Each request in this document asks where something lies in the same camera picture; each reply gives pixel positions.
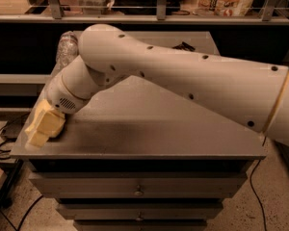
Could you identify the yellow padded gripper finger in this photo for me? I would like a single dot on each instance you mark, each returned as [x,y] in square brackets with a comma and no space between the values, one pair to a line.
[34,133]
[50,123]

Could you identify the metal railing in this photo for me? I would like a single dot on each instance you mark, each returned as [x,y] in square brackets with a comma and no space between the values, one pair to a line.
[186,12]

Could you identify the clear plastic bottle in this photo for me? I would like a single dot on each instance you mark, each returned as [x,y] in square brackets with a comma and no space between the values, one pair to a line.
[67,49]

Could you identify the grey drawer cabinet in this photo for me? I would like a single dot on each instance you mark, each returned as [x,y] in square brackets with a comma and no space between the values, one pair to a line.
[136,126]

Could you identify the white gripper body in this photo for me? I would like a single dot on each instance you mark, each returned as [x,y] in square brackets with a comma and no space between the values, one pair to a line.
[59,96]

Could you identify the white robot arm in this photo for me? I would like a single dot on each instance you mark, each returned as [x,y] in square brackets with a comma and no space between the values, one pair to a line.
[252,94]

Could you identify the black bag behind railing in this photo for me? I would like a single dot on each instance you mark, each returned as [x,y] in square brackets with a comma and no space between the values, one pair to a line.
[144,7]

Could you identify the yellow sponge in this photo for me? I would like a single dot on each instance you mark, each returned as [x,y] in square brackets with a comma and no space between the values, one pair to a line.
[45,125]

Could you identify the drawer with knob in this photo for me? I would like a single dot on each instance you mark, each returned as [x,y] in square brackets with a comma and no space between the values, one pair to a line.
[145,211]
[137,185]

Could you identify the top drawer with knob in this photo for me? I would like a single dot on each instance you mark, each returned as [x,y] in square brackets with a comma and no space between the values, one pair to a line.
[137,185]

